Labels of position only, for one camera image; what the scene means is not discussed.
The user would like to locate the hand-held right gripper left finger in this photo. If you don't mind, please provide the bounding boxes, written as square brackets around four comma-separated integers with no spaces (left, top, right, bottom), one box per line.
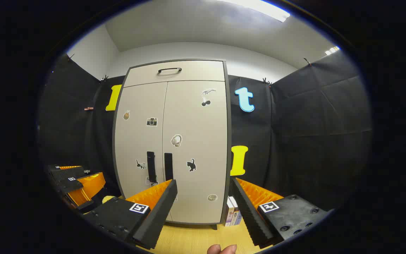
[83,179,178,250]

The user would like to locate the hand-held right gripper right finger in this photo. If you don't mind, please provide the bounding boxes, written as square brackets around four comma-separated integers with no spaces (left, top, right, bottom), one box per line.
[229,177,330,249]

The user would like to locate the camera-sticker shoe cabinet door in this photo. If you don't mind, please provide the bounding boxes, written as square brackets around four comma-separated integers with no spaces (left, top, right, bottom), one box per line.
[114,82,168,221]

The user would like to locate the beige double-door shoe cabinet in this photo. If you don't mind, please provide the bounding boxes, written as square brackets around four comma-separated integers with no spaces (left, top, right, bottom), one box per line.
[112,58,232,230]

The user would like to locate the headphone-sticker shoe cabinet door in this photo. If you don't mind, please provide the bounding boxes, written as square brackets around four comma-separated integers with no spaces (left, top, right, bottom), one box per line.
[162,80,229,224]

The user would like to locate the white purple book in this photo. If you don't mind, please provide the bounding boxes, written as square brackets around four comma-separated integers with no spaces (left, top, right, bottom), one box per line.
[225,198,234,227]

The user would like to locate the black backdrop cloth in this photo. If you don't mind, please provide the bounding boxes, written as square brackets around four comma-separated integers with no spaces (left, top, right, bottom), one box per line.
[39,51,373,214]

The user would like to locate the long ceiling lamp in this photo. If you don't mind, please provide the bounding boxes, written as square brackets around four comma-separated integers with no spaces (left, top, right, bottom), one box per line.
[221,0,291,22]

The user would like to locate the beige cabinet drawer black handle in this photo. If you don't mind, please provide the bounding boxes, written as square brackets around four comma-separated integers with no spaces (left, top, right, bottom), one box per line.
[123,61,225,88]

